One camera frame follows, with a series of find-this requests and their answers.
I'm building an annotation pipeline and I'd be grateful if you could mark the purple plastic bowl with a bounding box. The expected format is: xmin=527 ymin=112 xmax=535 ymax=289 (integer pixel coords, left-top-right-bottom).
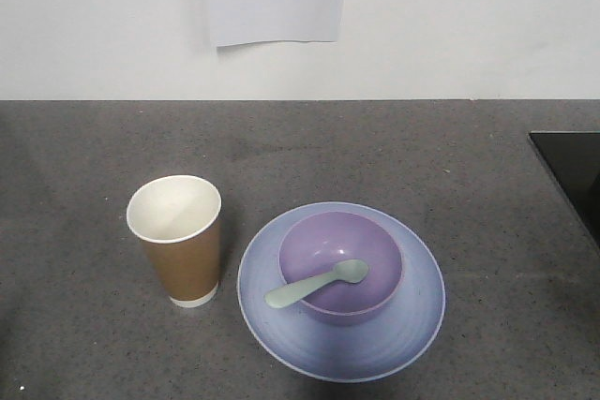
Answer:
xmin=278 ymin=211 xmax=405 ymax=326

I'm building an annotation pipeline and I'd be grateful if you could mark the pale green plastic spoon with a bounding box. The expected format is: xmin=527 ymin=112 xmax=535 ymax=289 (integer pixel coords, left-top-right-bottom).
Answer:
xmin=264 ymin=259 xmax=369 ymax=309

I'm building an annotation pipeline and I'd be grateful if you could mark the brown paper cup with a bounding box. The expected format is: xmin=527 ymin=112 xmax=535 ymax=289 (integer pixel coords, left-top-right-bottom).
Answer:
xmin=126 ymin=175 xmax=222 ymax=308

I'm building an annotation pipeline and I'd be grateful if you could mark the blue plastic plate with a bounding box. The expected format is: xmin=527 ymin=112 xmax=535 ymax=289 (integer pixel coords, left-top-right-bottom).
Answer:
xmin=237 ymin=201 xmax=446 ymax=383

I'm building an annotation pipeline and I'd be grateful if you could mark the black induction cooktop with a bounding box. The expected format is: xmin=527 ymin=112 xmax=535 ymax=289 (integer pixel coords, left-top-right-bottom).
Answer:
xmin=528 ymin=130 xmax=600 ymax=250

